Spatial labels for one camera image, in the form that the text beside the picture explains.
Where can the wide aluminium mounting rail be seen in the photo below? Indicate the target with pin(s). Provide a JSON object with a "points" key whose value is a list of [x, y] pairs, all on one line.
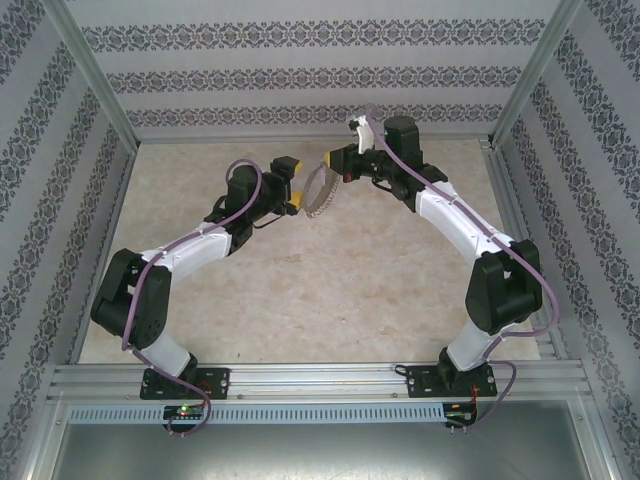
{"points": [[320, 382]]}

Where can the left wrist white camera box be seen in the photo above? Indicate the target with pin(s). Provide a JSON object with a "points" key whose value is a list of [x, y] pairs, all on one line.
{"points": [[364, 135]]}

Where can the grey metal sheet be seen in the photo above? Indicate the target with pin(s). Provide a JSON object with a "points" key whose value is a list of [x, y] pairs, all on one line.
{"points": [[320, 455]]}

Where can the aluminium frame post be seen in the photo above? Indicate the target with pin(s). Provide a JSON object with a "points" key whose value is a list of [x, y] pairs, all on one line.
{"points": [[95, 75], [531, 75]]}

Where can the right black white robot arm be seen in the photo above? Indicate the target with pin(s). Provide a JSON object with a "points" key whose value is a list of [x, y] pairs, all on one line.
{"points": [[505, 290]]}

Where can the thin aluminium frame bar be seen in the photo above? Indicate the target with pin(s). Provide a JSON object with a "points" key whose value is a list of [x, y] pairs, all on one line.
{"points": [[300, 138]]}

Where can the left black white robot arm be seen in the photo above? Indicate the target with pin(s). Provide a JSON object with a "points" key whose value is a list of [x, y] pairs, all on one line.
{"points": [[130, 310]]}

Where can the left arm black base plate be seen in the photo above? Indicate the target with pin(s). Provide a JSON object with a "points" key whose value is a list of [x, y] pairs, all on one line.
{"points": [[220, 382]]}

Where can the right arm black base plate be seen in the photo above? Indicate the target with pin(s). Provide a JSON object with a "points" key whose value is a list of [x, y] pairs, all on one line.
{"points": [[422, 382]]}

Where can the aluminium side rail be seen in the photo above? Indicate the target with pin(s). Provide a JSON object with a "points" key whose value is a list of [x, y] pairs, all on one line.
{"points": [[494, 160]]}

